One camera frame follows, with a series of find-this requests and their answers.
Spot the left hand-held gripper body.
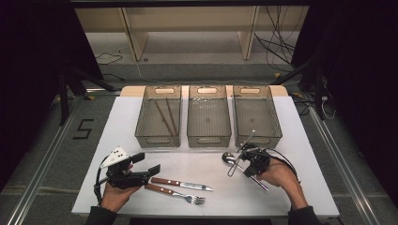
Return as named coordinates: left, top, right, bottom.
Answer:
left=99, top=146, right=152, bottom=190

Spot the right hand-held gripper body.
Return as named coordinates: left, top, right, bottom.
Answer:
left=237, top=130, right=271, bottom=176

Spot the silver metal spoon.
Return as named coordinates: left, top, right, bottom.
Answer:
left=221, top=151, right=270, bottom=192

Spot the wooden-handled fork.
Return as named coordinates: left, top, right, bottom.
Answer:
left=144, top=183, right=207, bottom=206

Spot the clear grey plastic bin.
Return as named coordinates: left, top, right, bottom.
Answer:
left=134, top=85, right=183, bottom=149
left=186, top=84, right=233, bottom=148
left=232, top=84, right=283, bottom=149

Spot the wooden-handled table knife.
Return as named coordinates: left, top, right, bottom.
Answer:
left=150, top=176, right=214, bottom=192

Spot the person's left hand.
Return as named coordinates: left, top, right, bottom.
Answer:
left=100, top=163, right=144, bottom=214

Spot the person's right hand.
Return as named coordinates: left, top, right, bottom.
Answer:
left=256, top=158, right=301, bottom=196

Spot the white table sheet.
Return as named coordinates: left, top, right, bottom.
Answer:
left=71, top=95, right=341, bottom=218

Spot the black metal stand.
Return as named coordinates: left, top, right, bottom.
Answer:
left=57, top=67, right=118, bottom=126
left=271, top=55, right=327, bottom=121

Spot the dark curtain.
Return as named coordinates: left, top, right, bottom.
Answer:
left=0, top=0, right=104, bottom=191
left=292, top=0, right=398, bottom=207

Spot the light wooden shelf unit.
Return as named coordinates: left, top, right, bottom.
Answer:
left=74, top=6, right=311, bottom=62

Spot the left hand-held gripper cable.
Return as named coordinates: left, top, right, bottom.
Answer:
left=93, top=157, right=111, bottom=207

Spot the aluminium floor rail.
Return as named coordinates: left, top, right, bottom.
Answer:
left=308, top=106, right=381, bottom=225
left=6, top=93, right=85, bottom=225

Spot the thin black floor cable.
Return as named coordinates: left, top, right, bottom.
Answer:
left=94, top=52, right=124, bottom=66

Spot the bundle of black cables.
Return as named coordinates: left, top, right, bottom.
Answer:
left=253, top=6, right=299, bottom=73

